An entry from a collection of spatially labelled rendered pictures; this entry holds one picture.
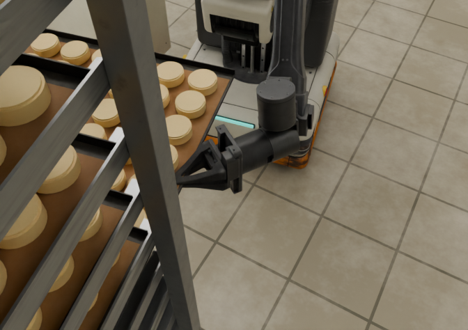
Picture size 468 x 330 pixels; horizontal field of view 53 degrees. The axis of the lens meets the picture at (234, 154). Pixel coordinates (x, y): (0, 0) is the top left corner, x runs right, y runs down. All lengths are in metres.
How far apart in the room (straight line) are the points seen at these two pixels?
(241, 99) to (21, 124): 1.50
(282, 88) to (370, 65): 1.84
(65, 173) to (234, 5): 1.13
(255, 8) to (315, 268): 0.92
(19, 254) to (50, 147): 0.12
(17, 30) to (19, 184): 0.10
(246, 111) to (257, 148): 1.09
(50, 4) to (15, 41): 0.04
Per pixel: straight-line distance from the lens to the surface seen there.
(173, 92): 0.81
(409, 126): 2.26
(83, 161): 0.46
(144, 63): 0.37
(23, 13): 0.30
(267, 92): 0.68
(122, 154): 0.45
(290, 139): 0.72
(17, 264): 0.42
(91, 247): 0.52
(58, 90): 0.40
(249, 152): 0.70
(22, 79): 0.39
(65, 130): 0.35
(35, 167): 0.34
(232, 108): 1.80
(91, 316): 0.58
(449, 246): 1.94
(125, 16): 0.34
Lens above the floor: 1.57
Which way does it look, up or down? 52 degrees down
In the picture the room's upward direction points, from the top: straight up
